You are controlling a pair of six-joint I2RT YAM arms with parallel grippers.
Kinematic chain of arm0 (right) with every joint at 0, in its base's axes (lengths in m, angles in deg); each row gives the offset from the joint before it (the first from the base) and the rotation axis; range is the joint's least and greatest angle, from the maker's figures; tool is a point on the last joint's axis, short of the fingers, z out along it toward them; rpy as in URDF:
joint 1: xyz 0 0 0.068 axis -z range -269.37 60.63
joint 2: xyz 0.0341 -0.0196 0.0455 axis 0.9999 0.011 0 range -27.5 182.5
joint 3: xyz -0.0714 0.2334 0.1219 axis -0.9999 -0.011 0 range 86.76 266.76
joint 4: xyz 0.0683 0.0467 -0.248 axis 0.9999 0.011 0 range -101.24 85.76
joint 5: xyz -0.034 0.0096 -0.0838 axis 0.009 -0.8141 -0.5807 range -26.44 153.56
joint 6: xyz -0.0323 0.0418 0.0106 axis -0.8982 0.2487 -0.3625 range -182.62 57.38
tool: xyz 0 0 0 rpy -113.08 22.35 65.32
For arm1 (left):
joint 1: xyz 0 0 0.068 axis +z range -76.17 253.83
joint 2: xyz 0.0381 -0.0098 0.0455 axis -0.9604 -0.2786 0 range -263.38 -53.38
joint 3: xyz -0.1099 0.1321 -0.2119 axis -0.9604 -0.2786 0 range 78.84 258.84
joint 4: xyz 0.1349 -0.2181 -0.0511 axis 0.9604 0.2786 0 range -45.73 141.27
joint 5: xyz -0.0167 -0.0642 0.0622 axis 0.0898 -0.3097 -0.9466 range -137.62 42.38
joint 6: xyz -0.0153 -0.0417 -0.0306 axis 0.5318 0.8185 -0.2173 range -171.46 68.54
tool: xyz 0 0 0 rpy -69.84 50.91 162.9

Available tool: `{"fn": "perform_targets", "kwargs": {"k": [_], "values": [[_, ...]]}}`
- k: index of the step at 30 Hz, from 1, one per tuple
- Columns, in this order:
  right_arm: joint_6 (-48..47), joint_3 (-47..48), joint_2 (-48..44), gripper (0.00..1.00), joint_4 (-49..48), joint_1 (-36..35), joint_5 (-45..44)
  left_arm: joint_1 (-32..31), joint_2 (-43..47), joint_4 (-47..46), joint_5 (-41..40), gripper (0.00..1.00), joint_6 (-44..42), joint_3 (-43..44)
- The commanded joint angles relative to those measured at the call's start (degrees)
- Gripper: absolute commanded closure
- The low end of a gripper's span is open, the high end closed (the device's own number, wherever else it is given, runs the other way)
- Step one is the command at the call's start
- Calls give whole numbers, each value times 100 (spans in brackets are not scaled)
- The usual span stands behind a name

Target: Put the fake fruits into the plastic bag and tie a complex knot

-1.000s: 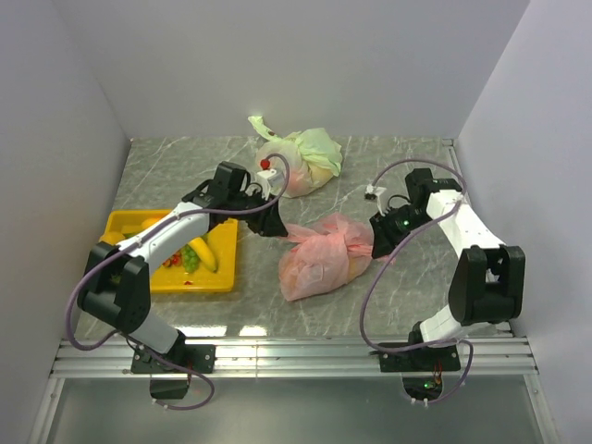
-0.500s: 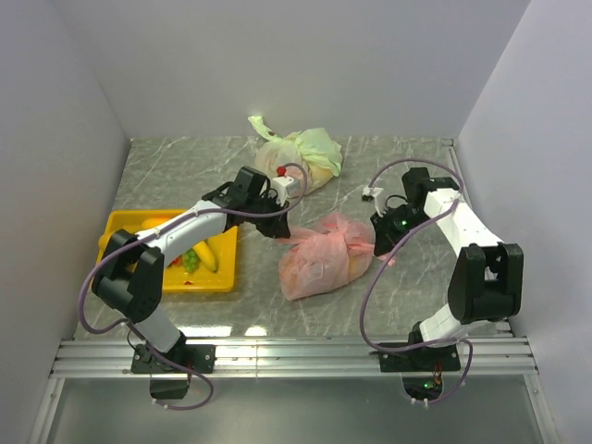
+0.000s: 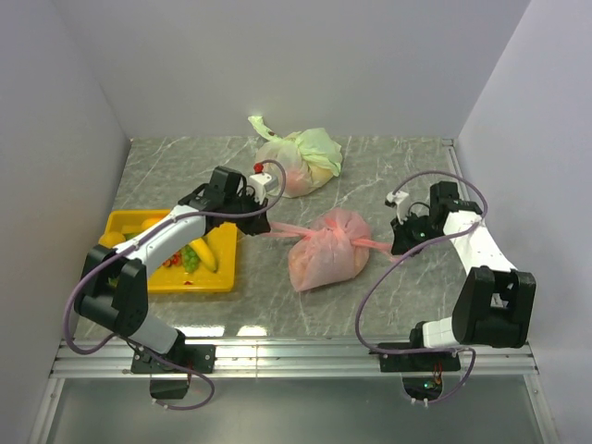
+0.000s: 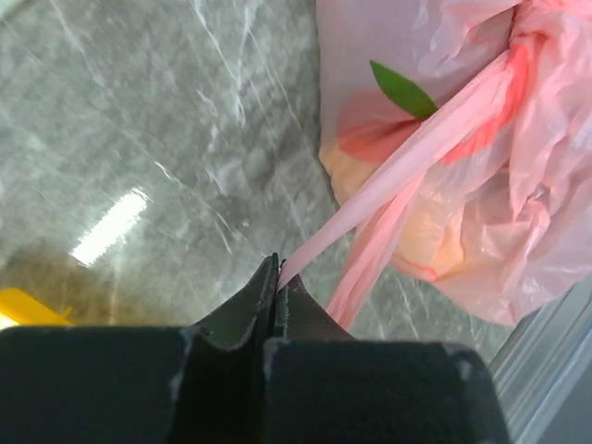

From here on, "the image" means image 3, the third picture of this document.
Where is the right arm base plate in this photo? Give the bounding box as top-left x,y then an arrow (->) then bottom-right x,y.
370,351 -> 461,373

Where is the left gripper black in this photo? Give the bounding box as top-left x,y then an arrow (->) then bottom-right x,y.
223,188 -> 268,235

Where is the yellow mango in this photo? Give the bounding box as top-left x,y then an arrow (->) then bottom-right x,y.
141,217 -> 161,231

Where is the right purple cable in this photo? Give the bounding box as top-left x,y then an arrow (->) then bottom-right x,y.
355,170 -> 489,404

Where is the yellow banana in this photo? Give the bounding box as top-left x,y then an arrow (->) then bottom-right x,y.
190,238 -> 217,273

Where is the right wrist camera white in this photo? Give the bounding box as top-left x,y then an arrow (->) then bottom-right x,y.
385,191 -> 411,223

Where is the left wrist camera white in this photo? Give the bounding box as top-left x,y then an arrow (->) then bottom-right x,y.
247,163 -> 279,204

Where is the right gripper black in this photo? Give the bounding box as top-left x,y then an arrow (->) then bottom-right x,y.
393,210 -> 448,258

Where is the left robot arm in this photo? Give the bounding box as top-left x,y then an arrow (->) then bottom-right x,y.
63,163 -> 285,372

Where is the yellow plastic tray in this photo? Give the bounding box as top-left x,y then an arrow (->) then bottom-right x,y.
104,209 -> 238,293

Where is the purple cable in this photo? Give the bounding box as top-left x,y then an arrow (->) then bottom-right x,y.
355,170 -> 489,404
62,159 -> 286,356

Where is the green grape bunch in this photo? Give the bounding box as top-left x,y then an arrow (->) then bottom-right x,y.
180,245 -> 200,274

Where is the yellow lemon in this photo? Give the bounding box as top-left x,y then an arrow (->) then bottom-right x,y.
99,231 -> 126,248

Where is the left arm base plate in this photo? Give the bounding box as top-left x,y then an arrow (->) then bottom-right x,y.
130,344 -> 216,375

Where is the pink plastic bag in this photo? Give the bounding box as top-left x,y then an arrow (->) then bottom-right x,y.
267,208 -> 395,292

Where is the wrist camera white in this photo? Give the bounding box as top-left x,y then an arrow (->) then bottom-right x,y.
247,163 -> 279,204
385,191 -> 411,223

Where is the green plastic bag with fruits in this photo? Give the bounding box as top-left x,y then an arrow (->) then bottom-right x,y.
248,116 -> 343,198

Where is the aluminium mounting rail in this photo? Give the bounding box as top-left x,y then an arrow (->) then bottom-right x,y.
50,337 -> 538,379

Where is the right side aluminium rail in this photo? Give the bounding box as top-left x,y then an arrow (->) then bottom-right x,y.
440,139 -> 463,179

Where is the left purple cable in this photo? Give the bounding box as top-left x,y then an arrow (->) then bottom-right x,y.
62,159 -> 286,356

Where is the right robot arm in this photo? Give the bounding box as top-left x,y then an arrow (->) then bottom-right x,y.
386,181 -> 537,370

